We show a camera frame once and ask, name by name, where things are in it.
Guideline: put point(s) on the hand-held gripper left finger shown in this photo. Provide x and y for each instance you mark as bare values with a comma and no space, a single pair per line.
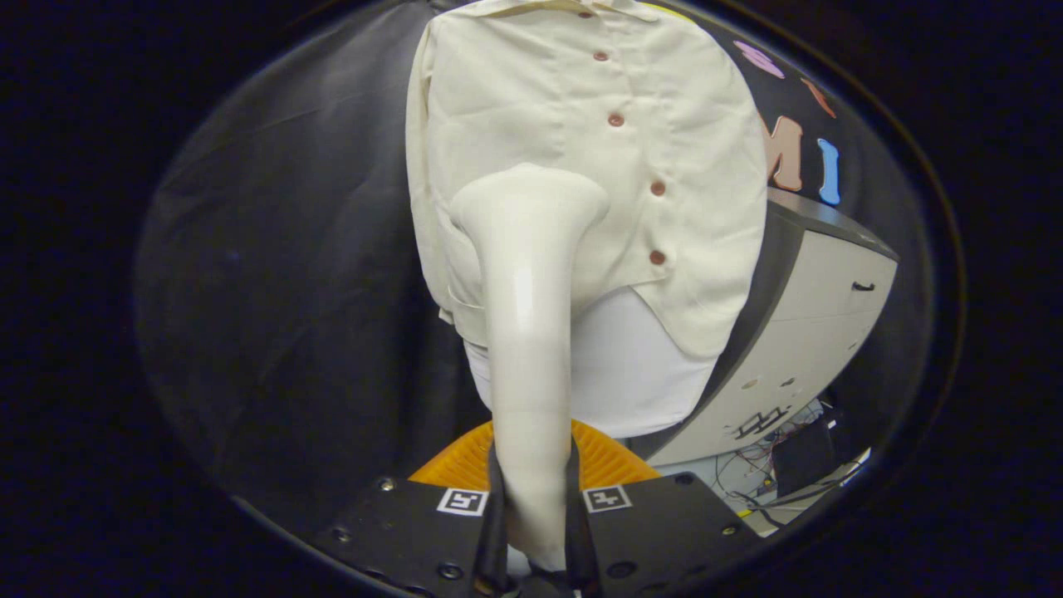
496,548

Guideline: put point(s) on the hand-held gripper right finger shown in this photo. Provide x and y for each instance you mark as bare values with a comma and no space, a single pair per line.
579,540

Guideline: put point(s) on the cream button-up shirt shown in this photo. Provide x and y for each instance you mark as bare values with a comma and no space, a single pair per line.
531,108

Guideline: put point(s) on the black electronics box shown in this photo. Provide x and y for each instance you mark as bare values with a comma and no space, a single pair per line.
801,453

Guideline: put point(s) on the grey-topped white cabinet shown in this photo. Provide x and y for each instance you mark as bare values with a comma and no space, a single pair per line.
814,332

